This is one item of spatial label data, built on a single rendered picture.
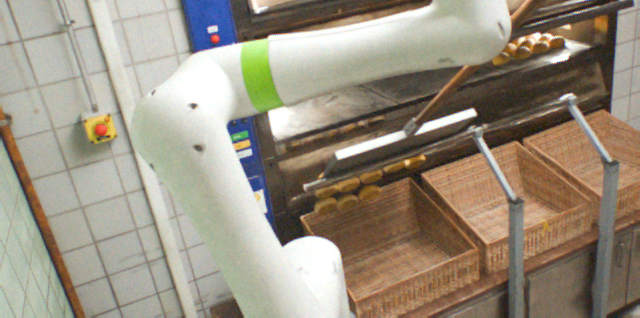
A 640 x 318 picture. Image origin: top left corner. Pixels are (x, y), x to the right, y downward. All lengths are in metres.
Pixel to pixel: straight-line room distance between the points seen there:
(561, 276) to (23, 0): 2.28
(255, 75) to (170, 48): 1.16
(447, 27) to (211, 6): 1.26
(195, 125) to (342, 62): 0.24
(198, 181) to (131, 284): 1.58
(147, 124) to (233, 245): 0.21
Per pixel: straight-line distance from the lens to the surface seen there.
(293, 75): 0.82
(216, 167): 0.74
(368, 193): 2.28
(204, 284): 2.36
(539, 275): 2.46
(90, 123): 1.94
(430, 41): 0.81
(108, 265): 2.24
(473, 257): 2.24
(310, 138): 2.21
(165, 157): 0.73
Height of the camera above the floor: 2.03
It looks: 23 degrees down
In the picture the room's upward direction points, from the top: 9 degrees counter-clockwise
